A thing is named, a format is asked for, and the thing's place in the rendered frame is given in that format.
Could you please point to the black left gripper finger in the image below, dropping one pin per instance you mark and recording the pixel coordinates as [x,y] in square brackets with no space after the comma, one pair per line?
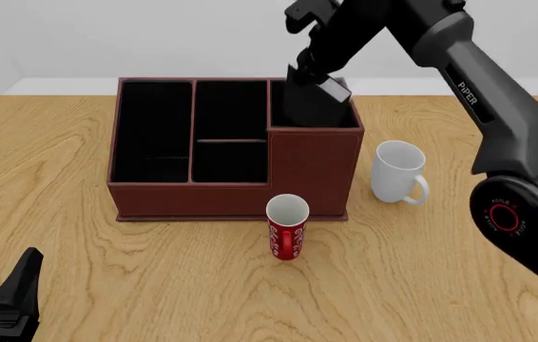
[19,285]

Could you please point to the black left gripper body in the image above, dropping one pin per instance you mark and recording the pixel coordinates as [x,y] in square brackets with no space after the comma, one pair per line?
[3,327]

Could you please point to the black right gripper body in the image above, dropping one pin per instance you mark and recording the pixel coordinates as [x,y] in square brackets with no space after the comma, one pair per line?
[319,62]

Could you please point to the black book with white pages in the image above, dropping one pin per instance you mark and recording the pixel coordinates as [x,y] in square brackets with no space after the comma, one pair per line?
[333,89]

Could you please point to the red-brown desk caddy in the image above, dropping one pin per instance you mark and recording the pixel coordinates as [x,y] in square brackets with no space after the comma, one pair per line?
[314,171]

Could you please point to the red mug with white pattern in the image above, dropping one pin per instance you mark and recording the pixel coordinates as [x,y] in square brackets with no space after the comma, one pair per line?
[279,246]

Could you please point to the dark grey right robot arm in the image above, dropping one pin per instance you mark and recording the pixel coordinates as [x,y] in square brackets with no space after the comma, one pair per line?
[502,117]

